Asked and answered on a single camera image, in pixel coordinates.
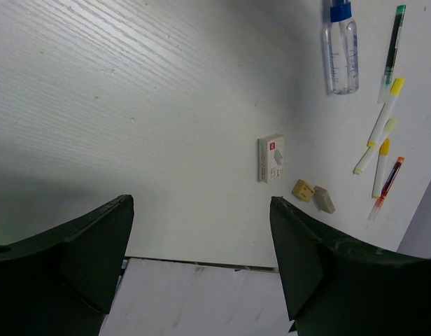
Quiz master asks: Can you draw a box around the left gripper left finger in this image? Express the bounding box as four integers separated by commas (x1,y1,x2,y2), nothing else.
0,195,134,335

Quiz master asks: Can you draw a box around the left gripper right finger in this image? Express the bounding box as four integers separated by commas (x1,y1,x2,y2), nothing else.
269,197,431,335

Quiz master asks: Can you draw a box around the white yellow marker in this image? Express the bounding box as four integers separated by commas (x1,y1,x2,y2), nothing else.
353,118,397,175
367,78,405,148
372,138,391,199

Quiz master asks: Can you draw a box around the grey eraser block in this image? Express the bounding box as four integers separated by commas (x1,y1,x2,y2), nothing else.
313,185,336,214

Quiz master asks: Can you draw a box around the green gel pen refill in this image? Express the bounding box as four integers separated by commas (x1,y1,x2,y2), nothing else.
377,4,406,104

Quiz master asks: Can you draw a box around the clear blue spray bottle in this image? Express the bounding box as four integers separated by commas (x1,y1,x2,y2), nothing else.
323,1,359,95

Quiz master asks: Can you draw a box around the red gel pen refill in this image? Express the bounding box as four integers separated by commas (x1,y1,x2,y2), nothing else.
368,157,404,221

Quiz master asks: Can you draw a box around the tan eraser block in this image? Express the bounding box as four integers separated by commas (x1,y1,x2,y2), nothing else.
292,179,315,202

